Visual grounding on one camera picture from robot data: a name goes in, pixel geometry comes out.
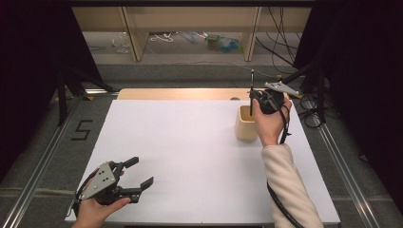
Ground clear plastic bag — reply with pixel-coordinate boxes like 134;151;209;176
111;31;131;55

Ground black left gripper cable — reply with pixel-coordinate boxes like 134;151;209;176
72;170;99;218

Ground black metal stand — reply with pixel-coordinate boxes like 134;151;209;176
271;63;328;124
56;67;116;127

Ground dark curtain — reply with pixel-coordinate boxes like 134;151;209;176
293;0;403;205
0;0;103;182

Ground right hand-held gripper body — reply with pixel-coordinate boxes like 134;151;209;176
253;81;301;115

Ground light wooden pen holder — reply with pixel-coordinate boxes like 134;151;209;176
235;104;259;142

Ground beige wooden shelf unit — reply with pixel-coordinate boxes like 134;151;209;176
71;6;313;63

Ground white board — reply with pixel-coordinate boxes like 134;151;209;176
65;99;341;226

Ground person's right hand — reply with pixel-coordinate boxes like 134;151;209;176
252;97;293;147

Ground black pen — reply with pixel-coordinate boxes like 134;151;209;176
249;69;255;117

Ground black floor cable bundle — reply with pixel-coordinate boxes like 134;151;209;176
296;98;325;129

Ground black hanging cables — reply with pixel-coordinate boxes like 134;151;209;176
255;6;305;75

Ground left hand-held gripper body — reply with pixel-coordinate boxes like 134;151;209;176
77;161;144;206

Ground white coiled cord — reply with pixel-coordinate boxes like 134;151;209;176
149;31;179;43

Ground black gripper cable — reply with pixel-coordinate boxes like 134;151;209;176
72;170;99;218
266;98;306;228

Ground light wooden table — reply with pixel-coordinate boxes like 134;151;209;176
117;87;291;101

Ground aluminium floor rail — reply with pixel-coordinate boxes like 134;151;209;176
303;101;383;228
0;94;87;228

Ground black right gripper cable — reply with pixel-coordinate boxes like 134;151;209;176
266;98;306;228

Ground person's left hand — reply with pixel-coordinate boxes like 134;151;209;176
71;197;131;228

